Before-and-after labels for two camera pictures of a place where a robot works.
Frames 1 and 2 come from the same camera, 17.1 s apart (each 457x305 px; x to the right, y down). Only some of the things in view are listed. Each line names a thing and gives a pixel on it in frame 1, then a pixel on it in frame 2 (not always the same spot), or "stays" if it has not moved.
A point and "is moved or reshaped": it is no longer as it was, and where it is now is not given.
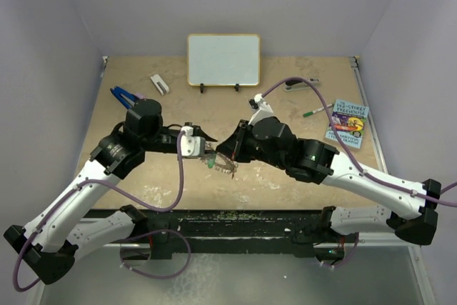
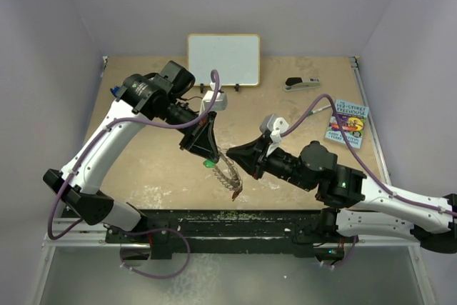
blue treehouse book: (350, 120) stays
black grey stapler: (300, 85) stays
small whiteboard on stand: (223, 60) stays
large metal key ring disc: (233, 166) is moved or reshaped
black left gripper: (198, 130) -> (206, 144)
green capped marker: (317, 110) stays
